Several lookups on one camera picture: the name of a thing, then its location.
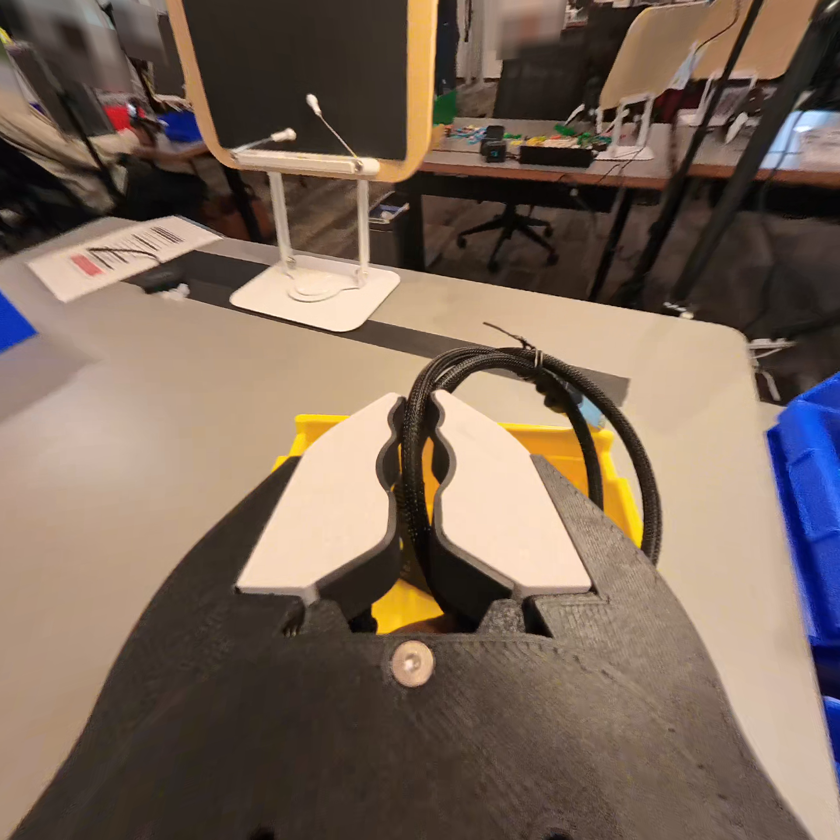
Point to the small white plastic part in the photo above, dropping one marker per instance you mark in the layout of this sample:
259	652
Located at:
176	291

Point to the yellow plastic bin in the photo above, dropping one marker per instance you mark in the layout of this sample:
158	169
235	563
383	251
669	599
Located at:
564	459

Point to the wood-framed black panel stand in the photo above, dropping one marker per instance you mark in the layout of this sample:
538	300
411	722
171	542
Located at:
302	79

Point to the white printed paper sheet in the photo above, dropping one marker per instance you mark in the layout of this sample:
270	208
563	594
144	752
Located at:
124	262

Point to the beige panel on white stand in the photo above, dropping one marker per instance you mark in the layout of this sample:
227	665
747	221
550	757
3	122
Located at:
768	39
656	59

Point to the long black box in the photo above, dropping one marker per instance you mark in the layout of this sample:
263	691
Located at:
556	155

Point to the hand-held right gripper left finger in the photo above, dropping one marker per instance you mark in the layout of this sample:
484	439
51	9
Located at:
321	518

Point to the black usb hub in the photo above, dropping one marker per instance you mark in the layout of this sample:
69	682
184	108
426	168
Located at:
157	281

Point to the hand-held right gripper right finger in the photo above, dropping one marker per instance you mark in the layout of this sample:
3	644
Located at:
512	518

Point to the black tripod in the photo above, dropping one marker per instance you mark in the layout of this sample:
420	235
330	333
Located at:
745	164

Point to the small black electronic devices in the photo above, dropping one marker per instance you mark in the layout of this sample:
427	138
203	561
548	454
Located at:
493	148

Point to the long wooden table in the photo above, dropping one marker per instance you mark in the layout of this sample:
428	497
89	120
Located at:
689	167

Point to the green plastic bin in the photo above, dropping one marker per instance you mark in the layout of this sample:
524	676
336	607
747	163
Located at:
445	108

